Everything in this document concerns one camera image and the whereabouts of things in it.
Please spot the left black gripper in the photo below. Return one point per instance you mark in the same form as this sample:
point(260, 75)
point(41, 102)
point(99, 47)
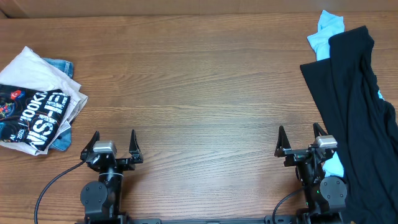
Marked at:
point(129, 164)

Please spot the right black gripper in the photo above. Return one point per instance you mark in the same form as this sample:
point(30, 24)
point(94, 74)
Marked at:
point(296, 155)

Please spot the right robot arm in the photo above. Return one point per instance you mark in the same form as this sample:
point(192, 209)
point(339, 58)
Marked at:
point(325, 195)

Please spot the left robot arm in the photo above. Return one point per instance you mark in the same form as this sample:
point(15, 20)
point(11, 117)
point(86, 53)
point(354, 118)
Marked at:
point(102, 198)

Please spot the black printed folded t-shirt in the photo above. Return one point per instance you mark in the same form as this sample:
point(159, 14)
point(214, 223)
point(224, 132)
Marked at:
point(31, 117)

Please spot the light blue t-shirt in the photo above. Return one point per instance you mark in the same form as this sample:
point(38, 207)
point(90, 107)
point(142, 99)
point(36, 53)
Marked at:
point(328, 26)

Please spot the folded white garment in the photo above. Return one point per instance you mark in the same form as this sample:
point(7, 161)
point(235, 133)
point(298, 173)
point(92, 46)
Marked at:
point(29, 70)

